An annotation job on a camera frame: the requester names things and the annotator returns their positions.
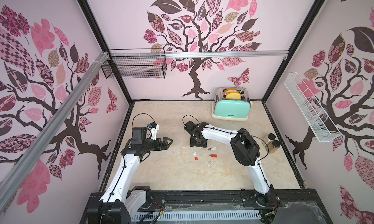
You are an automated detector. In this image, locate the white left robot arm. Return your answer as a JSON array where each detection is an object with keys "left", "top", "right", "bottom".
[{"left": 87, "top": 137, "right": 173, "bottom": 224}]

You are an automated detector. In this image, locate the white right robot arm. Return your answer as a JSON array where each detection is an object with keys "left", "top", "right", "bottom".
[{"left": 184, "top": 121, "right": 278, "bottom": 207}]

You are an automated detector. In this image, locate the mint green toaster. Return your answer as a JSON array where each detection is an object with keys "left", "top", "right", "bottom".
[{"left": 211, "top": 86, "right": 253, "bottom": 121}]

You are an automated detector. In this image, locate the bread slice in toaster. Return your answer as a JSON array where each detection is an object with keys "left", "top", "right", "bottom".
[{"left": 224, "top": 89, "right": 242, "bottom": 100}]

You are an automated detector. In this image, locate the glass spice jar far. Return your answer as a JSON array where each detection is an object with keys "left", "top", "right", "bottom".
[{"left": 262, "top": 133, "right": 276, "bottom": 147}]

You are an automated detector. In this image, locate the glass spice jar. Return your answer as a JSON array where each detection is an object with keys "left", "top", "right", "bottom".
[
  {"left": 262, "top": 133, "right": 276, "bottom": 147},
  {"left": 267, "top": 140, "right": 281, "bottom": 154}
]

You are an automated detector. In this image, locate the glass spice jar near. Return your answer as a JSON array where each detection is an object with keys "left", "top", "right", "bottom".
[{"left": 267, "top": 140, "right": 281, "bottom": 154}]

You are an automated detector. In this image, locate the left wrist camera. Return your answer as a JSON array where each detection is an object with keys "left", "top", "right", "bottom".
[{"left": 147, "top": 122, "right": 160, "bottom": 140}]

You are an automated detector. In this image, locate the white slotted cable duct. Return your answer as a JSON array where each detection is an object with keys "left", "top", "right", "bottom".
[{"left": 131, "top": 210, "right": 261, "bottom": 224}]

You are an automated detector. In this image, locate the black wire basket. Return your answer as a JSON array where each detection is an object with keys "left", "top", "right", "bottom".
[{"left": 101, "top": 48, "right": 167, "bottom": 79}]

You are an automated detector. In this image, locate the white wire shelf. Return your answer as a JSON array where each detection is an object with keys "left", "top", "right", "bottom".
[{"left": 283, "top": 72, "right": 342, "bottom": 142}]

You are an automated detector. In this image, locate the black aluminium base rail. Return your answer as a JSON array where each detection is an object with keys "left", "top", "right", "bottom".
[{"left": 80, "top": 188, "right": 334, "bottom": 224}]

